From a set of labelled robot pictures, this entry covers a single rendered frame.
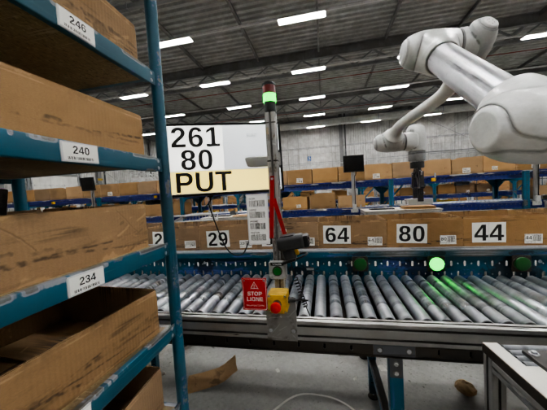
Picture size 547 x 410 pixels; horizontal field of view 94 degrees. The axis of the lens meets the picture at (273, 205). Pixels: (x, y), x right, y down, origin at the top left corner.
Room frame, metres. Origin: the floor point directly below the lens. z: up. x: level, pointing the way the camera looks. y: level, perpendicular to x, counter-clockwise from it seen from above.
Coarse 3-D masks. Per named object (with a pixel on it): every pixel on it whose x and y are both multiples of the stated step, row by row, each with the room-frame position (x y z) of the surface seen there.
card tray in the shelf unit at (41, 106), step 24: (0, 72) 0.34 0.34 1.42; (24, 72) 0.37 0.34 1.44; (0, 96) 0.34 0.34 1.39; (24, 96) 0.37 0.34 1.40; (48, 96) 0.40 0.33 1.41; (72, 96) 0.43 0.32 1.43; (0, 120) 0.34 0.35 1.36; (24, 120) 0.36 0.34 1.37; (48, 120) 0.39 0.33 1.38; (72, 120) 0.43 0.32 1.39; (96, 120) 0.48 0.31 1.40; (120, 120) 0.53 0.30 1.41; (96, 144) 0.47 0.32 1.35; (120, 144) 0.53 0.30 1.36
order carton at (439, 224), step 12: (384, 216) 1.73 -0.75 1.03; (396, 216) 1.72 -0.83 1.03; (408, 216) 1.70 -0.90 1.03; (420, 216) 1.69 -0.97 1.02; (432, 216) 1.67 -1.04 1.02; (444, 216) 1.59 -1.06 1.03; (456, 216) 1.45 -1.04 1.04; (432, 228) 1.41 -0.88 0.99; (444, 228) 1.40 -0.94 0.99; (456, 228) 1.39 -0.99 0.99; (432, 240) 1.41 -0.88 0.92
